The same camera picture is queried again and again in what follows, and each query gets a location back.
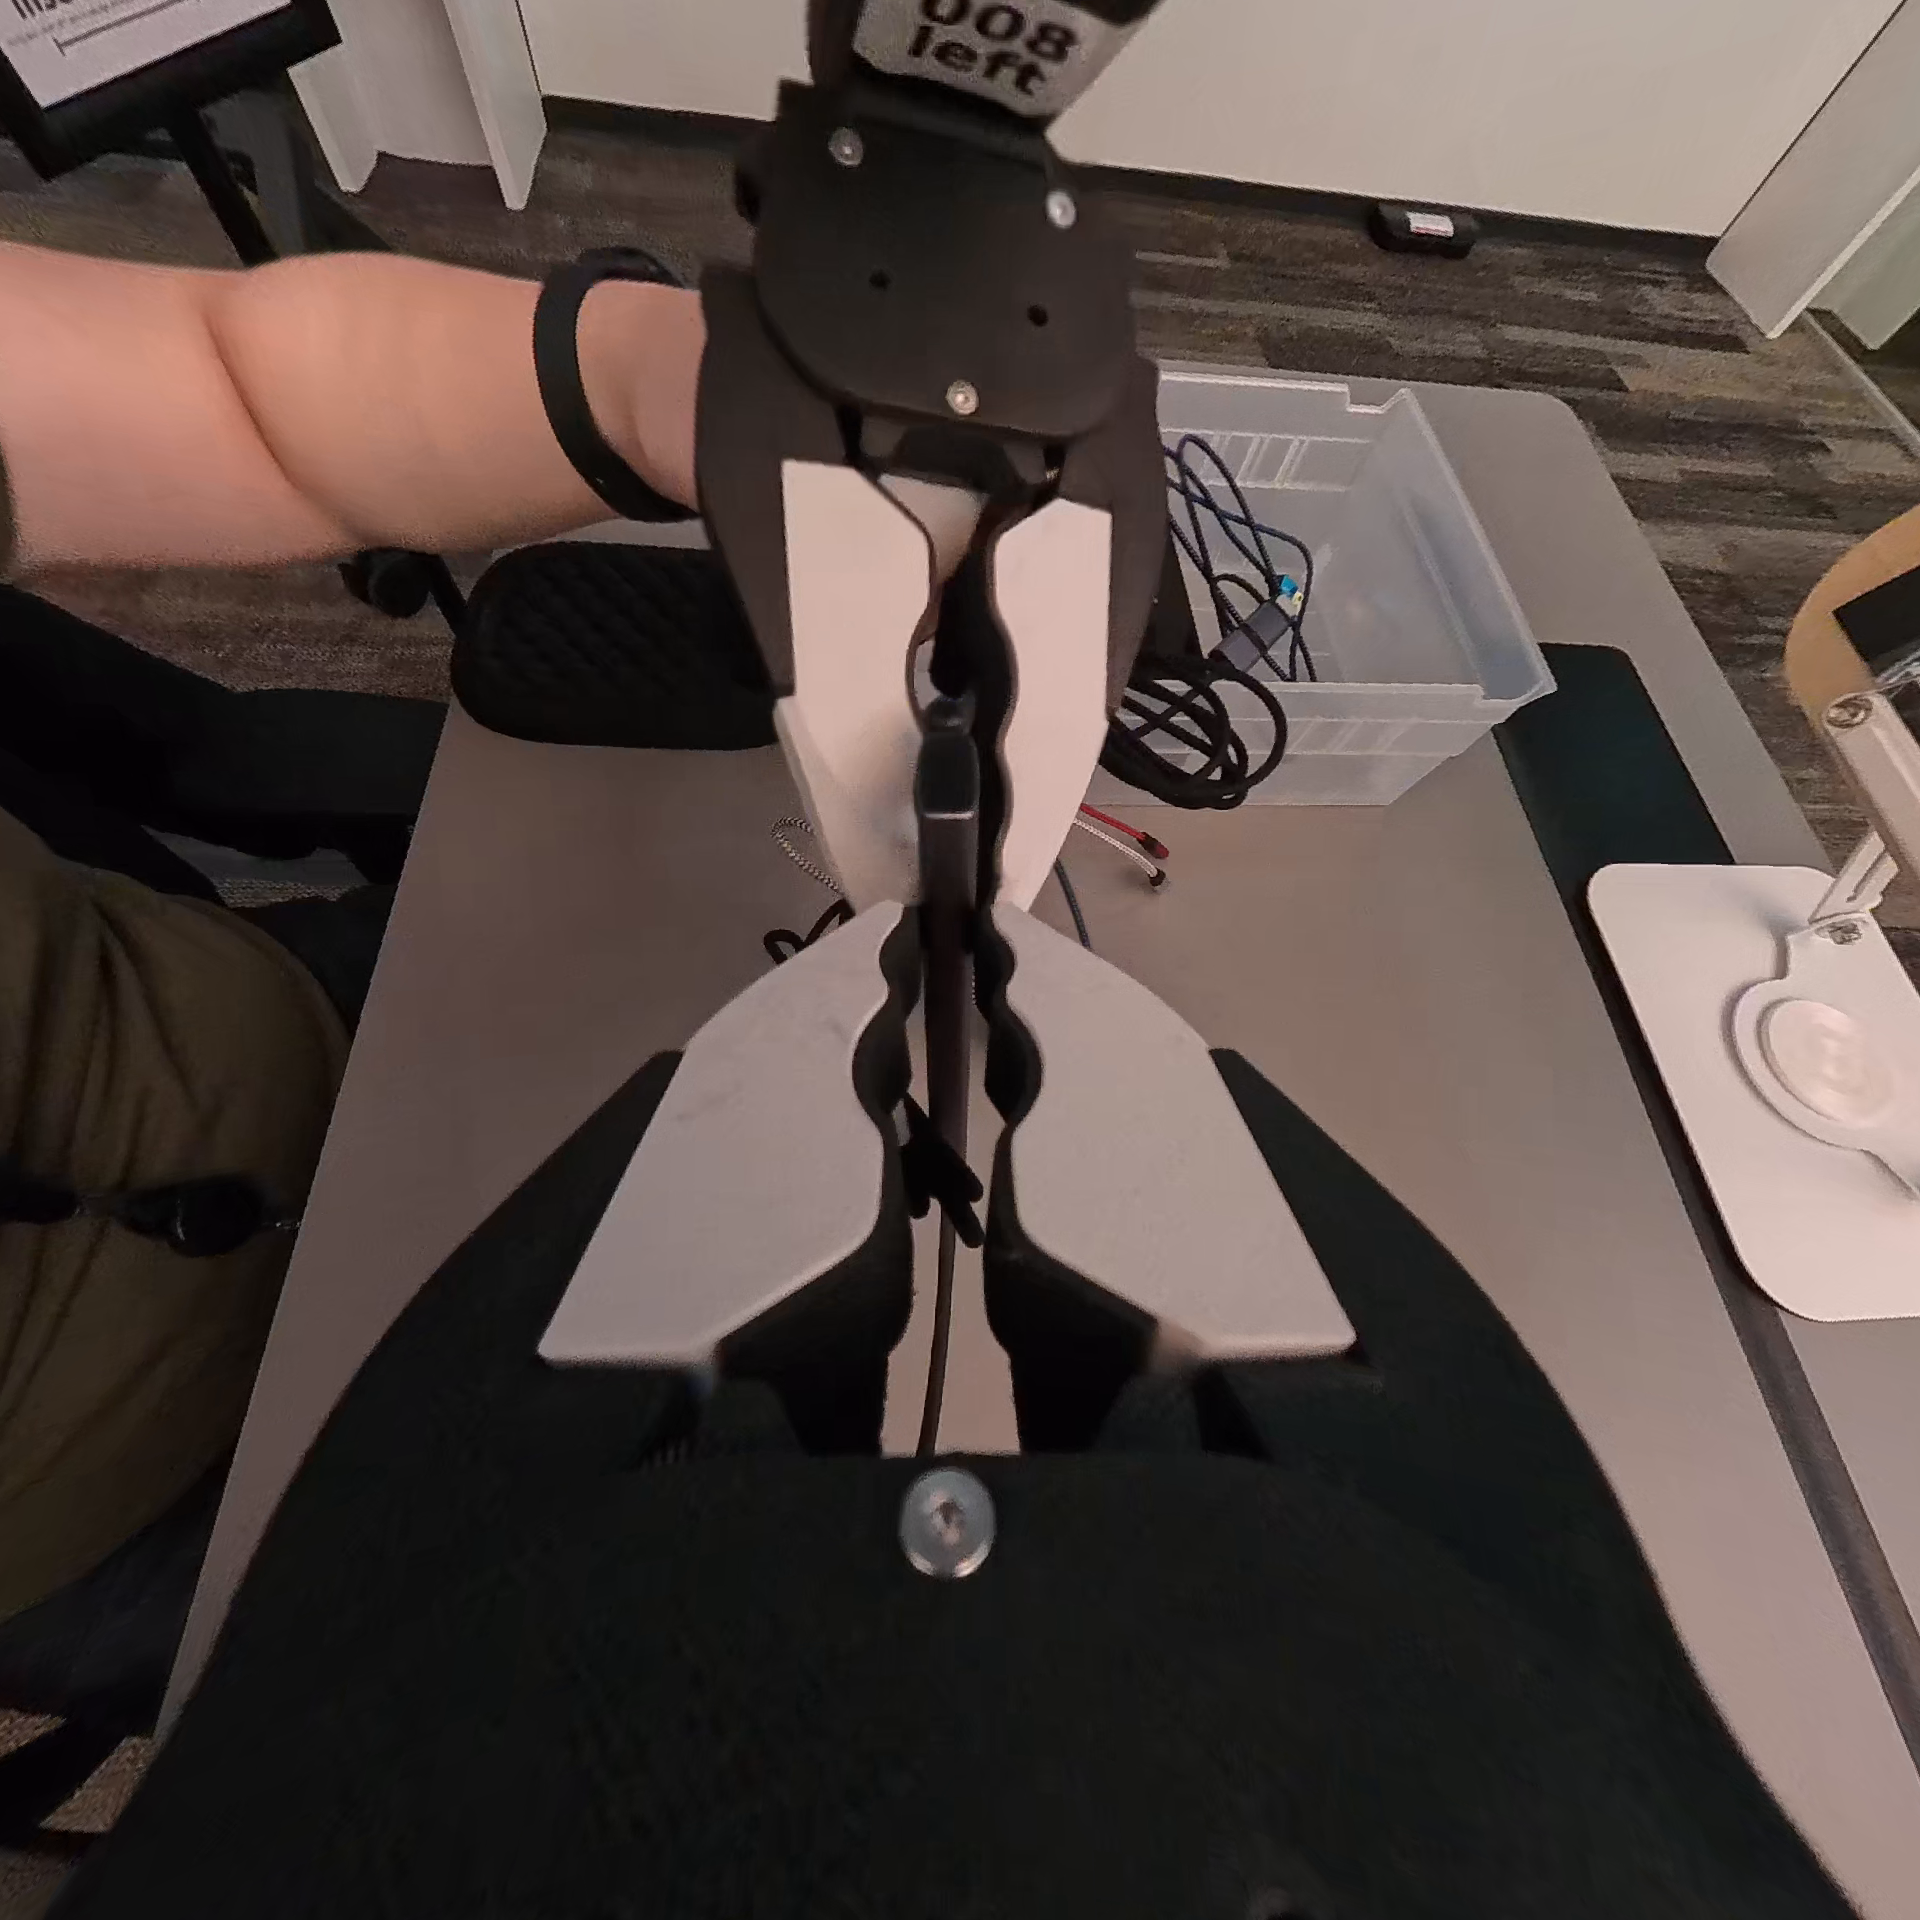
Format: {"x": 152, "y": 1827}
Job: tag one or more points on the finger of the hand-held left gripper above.
{"x": 1057, "y": 676}
{"x": 840, "y": 676}

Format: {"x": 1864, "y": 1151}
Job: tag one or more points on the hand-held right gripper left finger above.
{"x": 736, "y": 1172}

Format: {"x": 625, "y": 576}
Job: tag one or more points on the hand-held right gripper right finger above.
{"x": 1172, "y": 1189}

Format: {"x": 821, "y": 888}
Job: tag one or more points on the dark grey usb hub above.
{"x": 946, "y": 975}

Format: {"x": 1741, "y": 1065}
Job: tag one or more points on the clear plastic bin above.
{"x": 1427, "y": 600}

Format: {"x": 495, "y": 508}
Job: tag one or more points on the person's left forearm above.
{"x": 300, "y": 406}

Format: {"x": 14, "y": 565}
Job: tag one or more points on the black wristband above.
{"x": 577, "y": 439}

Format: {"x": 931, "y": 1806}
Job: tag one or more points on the black box on floor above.
{"x": 1421, "y": 228}

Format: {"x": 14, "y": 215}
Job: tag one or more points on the black desk mat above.
{"x": 1620, "y": 782}

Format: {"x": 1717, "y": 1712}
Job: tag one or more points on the wooden backing board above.
{"x": 1814, "y": 629}

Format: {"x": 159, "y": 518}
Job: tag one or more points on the black framed tag sign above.
{"x": 133, "y": 46}

